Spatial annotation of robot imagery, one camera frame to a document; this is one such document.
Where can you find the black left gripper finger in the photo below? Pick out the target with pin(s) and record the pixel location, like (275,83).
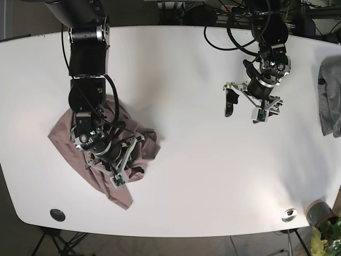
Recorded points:
(231,99)
(262,115)

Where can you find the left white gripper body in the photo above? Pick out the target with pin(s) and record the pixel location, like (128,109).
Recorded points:
(271,101)

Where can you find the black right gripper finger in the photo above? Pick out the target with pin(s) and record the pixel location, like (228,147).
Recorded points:
(137,169)

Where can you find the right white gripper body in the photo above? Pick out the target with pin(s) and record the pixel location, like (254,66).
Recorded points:
(113,162)

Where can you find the dusty pink T-shirt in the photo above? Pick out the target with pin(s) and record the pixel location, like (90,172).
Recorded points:
(74,145)

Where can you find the grey T-shirt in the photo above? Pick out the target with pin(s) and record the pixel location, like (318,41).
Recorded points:
(329,96)

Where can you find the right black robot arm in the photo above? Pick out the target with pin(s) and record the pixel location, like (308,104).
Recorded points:
(93,97)

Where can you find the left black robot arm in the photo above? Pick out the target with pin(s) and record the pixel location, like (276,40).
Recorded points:
(270,64)

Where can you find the black table grommet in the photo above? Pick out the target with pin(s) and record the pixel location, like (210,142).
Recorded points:
(57,215)

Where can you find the silver table grommet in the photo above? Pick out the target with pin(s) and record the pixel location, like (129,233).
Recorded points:
(289,215)

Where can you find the grey plant pot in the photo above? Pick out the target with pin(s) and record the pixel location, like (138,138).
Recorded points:
(318,212)

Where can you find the green potted plant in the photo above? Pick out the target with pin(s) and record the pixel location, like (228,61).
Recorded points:
(325,240)

